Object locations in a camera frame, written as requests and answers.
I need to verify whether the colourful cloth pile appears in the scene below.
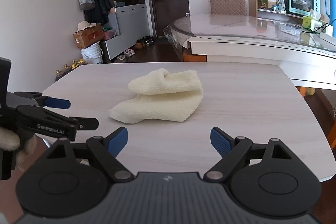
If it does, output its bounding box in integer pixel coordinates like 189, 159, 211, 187
102, 26, 117, 41

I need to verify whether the person's left hand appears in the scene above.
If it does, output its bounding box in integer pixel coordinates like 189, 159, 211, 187
0, 126, 37, 172

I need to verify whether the cream towel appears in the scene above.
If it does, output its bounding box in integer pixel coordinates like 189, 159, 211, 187
109, 68, 204, 125

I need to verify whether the teal toaster oven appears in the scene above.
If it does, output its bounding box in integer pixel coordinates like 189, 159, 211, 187
280, 0, 321, 17

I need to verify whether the blue thermos jug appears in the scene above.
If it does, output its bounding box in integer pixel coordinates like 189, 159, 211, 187
324, 0, 336, 25

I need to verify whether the white glass-covered dining table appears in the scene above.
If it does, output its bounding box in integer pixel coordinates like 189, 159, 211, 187
163, 13, 336, 98

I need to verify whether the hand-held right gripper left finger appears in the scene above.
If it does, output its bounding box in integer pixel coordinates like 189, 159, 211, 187
47, 127, 135, 183

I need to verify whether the small brown carton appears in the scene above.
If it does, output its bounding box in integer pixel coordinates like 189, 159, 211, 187
248, 0, 259, 17

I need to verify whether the cream sun hat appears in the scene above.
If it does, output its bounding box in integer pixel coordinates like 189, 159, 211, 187
76, 21, 97, 33

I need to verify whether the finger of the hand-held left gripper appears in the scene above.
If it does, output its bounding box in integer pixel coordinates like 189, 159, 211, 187
16, 105, 100, 142
14, 92, 71, 109

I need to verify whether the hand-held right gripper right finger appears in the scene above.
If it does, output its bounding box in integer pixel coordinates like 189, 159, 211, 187
203, 127, 290, 182

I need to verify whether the beige quilted chair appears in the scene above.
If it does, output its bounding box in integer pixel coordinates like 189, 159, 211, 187
207, 0, 247, 16

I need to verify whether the dark hanging coat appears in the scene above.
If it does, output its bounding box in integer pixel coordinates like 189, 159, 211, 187
88, 0, 112, 26

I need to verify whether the cardboard box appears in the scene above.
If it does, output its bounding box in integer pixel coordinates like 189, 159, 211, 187
73, 23, 104, 50

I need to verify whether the white plastic bucket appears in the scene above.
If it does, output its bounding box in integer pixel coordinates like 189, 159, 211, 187
81, 42, 103, 65

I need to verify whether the green tissue box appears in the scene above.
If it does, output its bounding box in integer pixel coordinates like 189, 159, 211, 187
302, 9, 323, 29

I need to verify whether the clear plastic packet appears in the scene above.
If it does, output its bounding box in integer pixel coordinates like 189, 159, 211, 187
278, 23, 300, 35

